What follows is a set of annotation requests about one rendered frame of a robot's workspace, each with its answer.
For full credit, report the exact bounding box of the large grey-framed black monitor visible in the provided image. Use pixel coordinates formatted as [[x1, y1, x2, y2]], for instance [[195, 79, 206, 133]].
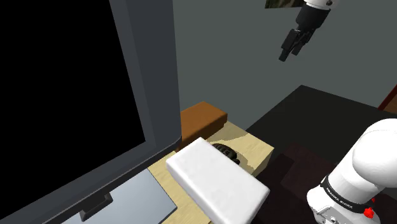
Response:
[[0, 0, 183, 224]]

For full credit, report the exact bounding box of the black ridged round object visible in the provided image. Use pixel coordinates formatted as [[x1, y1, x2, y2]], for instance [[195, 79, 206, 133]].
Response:
[[211, 143, 241, 166]]

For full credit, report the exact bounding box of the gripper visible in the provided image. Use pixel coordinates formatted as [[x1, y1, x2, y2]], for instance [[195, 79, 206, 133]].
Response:
[[278, 3, 331, 62]]

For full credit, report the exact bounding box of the light wooden desk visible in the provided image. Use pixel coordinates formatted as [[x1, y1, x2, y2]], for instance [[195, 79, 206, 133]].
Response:
[[146, 120, 275, 224]]

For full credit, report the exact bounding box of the brown rectangular box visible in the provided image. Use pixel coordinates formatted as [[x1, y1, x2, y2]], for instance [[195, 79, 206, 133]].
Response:
[[175, 101, 229, 153]]

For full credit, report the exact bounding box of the wall picture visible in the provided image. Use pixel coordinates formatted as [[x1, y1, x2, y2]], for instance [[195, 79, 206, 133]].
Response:
[[264, 0, 305, 9]]

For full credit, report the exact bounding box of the reddish brown wooden furniture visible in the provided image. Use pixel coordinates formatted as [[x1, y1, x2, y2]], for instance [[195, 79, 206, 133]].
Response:
[[377, 83, 397, 115]]

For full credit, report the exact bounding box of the white rectangular box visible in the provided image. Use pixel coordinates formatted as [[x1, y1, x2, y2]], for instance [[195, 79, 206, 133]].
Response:
[[165, 137, 271, 224]]

